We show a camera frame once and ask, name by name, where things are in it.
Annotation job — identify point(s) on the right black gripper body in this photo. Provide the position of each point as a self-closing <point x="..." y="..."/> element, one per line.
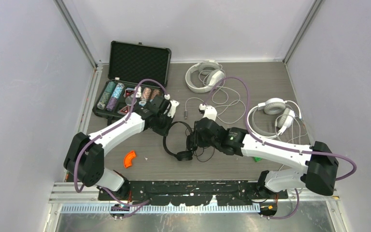
<point x="200" y="141"/>

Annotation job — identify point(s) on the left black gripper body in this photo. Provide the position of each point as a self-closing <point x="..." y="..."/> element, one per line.
<point x="163" y="122"/>

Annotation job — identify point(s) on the black wired headphones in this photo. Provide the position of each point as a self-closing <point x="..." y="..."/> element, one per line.
<point x="182" y="141"/>

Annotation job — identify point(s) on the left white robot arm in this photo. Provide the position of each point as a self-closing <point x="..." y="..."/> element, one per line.
<point x="85" y="159"/>

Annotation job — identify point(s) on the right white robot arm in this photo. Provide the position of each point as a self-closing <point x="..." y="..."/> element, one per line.
<point x="309" y="166"/>

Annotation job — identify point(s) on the white headphones at back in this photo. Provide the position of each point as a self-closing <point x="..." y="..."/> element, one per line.
<point x="209" y="76"/>

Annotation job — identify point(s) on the white grey headphones at right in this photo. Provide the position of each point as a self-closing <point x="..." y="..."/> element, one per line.
<point x="287" y="115"/>

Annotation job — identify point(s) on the black poker chip case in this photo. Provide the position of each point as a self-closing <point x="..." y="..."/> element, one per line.
<point x="129" y="64"/>

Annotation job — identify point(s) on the orange curved plastic piece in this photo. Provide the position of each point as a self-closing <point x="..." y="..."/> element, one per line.
<point x="127" y="161"/>

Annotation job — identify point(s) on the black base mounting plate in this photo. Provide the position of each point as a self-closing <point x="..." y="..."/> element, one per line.
<point x="190" y="193"/>

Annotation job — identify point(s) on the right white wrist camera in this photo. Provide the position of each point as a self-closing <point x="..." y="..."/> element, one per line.
<point x="208" y="111"/>

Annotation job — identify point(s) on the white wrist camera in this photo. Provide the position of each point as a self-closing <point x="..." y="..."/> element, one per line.
<point x="171" y="109"/>
<point x="208" y="111"/>

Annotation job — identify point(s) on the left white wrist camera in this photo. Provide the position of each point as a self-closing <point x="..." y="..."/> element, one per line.
<point x="171" y="109"/>

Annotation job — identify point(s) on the aluminium slotted rail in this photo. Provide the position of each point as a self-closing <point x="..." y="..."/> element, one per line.
<point x="110" y="208"/>

